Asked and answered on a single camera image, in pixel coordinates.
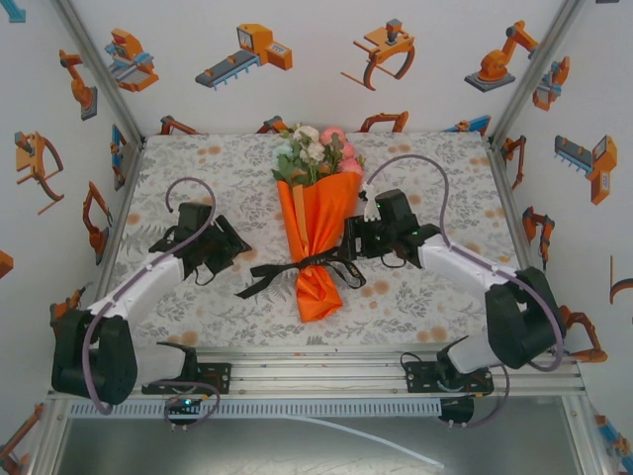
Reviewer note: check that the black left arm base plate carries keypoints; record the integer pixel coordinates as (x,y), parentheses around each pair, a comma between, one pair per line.
(217,378)

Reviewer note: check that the orange wrapping paper sheet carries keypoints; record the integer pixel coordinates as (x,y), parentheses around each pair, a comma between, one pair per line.
(321,218)

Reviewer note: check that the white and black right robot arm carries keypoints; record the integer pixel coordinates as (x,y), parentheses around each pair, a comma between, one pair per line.
(460,262)

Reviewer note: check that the black printed ribbon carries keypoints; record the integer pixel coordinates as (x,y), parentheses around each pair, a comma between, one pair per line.
(269,269)

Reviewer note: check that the small black electronics box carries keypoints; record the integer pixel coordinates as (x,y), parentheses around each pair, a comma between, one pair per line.
(183,410)
(457,410)

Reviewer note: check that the artificial flower bunch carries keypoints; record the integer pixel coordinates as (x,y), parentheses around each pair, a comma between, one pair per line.
(306,146)

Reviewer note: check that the aluminium frame post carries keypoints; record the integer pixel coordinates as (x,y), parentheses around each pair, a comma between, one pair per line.
(535,69)
(97,69)

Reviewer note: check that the floral patterned tablecloth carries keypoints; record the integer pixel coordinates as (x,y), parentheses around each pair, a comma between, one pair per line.
(222,163)

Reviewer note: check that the aluminium table side rail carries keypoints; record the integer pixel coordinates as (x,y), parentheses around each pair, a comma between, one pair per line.
(122,198)
(514,218)

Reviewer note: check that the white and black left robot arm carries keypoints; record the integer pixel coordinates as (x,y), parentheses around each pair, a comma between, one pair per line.
(143,282)

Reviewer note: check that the aluminium frame rail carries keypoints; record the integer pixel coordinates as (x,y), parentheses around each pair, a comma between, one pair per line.
(321,376)

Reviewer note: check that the white plastic strip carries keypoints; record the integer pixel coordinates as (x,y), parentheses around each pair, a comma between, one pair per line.
(395,447)

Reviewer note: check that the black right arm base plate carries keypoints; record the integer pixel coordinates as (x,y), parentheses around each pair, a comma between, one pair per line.
(420,378)

